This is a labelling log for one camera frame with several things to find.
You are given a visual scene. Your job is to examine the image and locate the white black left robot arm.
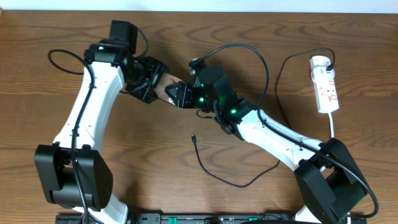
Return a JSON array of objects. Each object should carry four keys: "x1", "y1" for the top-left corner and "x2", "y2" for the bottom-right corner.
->
[{"x1": 34, "y1": 21, "x2": 167, "y2": 223}]

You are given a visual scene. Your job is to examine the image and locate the white power strip cord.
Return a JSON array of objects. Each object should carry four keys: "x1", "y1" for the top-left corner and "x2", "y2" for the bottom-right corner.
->
[{"x1": 327, "y1": 112, "x2": 351, "y2": 224}]

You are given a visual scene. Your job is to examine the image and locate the black USB charging cable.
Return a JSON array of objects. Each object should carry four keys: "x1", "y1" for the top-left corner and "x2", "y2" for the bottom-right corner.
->
[{"x1": 191, "y1": 47, "x2": 336, "y2": 189}]

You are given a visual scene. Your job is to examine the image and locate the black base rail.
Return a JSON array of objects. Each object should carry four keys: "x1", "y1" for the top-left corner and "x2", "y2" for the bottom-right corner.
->
[{"x1": 55, "y1": 212, "x2": 367, "y2": 224}]

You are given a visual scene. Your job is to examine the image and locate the white power strip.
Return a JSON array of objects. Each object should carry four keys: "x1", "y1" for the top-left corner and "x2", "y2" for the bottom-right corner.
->
[{"x1": 311, "y1": 67, "x2": 339, "y2": 114}]

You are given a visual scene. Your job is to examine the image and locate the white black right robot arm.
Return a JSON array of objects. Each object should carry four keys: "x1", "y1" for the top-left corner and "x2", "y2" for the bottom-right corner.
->
[{"x1": 159, "y1": 66, "x2": 369, "y2": 223}]

